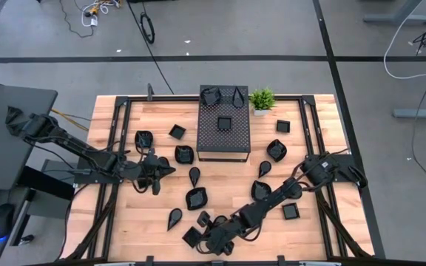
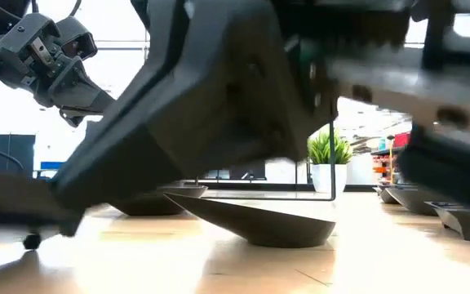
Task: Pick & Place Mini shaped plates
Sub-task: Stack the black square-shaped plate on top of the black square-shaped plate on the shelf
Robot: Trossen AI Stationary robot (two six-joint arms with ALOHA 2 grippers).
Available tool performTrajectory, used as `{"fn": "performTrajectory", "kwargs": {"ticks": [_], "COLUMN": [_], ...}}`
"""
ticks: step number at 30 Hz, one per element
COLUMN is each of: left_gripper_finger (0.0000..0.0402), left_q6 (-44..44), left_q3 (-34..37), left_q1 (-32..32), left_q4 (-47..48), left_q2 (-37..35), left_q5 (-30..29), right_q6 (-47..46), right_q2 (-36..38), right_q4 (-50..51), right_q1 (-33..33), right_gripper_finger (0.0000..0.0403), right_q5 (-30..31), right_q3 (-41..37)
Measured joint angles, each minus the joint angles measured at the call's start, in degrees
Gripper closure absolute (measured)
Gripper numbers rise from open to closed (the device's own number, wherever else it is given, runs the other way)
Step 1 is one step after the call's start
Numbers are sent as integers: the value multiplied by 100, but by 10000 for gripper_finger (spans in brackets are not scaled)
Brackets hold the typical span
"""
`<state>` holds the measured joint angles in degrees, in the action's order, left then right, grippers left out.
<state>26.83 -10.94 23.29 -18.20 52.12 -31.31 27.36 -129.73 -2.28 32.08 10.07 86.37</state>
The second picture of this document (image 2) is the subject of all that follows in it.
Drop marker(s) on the black perforated metal shelf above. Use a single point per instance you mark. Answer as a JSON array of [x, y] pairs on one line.
[[332, 179]]

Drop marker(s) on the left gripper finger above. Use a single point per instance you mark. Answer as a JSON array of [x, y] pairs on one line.
[[72, 117], [80, 92]]

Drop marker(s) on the dark background cabinet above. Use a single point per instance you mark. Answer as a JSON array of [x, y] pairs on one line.
[[10, 155]]

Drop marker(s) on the green plant in white pot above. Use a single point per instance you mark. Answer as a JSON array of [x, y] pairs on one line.
[[329, 177]]

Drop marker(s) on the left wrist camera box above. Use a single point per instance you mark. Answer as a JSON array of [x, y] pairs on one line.
[[76, 38]]

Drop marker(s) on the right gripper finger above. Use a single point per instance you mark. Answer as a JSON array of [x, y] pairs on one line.
[[451, 167], [218, 102]]

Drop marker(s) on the shelf rack with red bins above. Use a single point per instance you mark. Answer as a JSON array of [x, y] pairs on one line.
[[400, 139]]

